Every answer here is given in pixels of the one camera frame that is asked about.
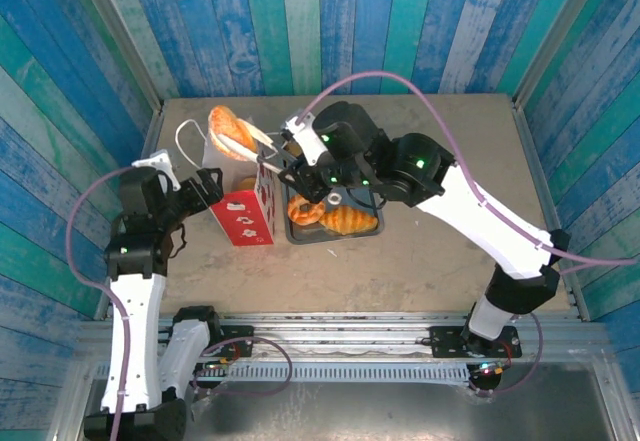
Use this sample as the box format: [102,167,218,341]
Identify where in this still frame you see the striped ring doughnut bread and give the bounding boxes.
[288,194,326,227]

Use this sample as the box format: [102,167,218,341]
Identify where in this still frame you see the red and white paper bag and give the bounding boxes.
[174,118,278,248]

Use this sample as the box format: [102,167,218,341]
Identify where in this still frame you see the white-tipped metal tongs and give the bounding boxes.
[213,119,287,175]

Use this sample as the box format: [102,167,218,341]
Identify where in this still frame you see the oval sugar-glazed orange bun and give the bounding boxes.
[207,104,260,163]

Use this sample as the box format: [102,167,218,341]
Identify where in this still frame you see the golden croissant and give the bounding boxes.
[319,205,380,237]

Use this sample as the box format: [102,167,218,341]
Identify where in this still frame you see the metal baking tray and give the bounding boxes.
[283,180,386,246]

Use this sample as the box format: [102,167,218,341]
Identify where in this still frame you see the controller board with lights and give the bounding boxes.
[197,358,236,377]
[472,359,507,378]

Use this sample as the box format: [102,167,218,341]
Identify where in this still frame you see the metal lower shelf plate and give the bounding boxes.
[74,360,621,441]

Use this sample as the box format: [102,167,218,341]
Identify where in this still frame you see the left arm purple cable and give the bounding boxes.
[66,165,134,441]

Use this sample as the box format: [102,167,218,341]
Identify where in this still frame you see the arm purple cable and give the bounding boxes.
[66,165,134,441]
[298,70,640,397]

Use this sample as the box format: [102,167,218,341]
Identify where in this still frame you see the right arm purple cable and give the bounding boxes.
[298,70,640,397]

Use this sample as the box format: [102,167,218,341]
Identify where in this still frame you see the small black base plate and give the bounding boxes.
[219,324,256,358]

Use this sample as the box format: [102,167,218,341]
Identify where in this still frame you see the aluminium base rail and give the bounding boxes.
[152,310,614,362]

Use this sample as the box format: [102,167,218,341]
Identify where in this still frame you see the aluminium frame post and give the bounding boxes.
[68,0,166,115]
[513,0,615,110]

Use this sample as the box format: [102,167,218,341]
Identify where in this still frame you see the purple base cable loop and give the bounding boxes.
[192,333,294,397]

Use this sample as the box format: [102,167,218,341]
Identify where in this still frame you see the long black base plate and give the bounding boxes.
[428,324,523,360]

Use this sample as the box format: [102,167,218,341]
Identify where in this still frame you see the white slotted cable duct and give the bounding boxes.
[178,362,472,383]

